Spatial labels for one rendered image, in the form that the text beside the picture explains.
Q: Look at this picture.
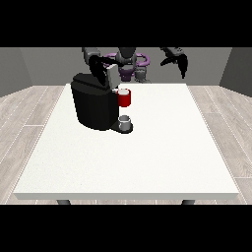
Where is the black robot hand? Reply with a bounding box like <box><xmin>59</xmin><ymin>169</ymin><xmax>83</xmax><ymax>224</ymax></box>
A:
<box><xmin>159</xmin><ymin>51</ymin><xmax>189</xmax><ymax>80</ymax></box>
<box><xmin>88</xmin><ymin>54</ymin><xmax>118</xmax><ymax>88</ymax></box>

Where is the pale grey machine lid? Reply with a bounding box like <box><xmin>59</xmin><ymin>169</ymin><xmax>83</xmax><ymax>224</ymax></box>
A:
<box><xmin>104</xmin><ymin>63</ymin><xmax>119</xmax><ymax>90</ymax></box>

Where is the black coffee machine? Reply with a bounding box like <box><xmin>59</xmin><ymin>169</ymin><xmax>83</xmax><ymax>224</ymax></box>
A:
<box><xmin>70</xmin><ymin>72</ymin><xmax>134</xmax><ymax>134</ymax></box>

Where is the red pod holder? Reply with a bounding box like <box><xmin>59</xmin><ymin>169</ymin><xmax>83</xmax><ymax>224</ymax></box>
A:
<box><xmin>116</xmin><ymin>88</ymin><xmax>132</xmax><ymax>108</ymax></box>

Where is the grey purple robot trunk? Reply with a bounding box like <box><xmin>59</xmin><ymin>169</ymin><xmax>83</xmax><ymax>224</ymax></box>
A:
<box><xmin>103</xmin><ymin>47</ymin><xmax>153</xmax><ymax>84</ymax></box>

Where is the small grey cup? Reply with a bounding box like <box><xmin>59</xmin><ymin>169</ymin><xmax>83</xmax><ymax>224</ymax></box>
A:
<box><xmin>118</xmin><ymin>114</ymin><xmax>133</xmax><ymax>132</ymax></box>

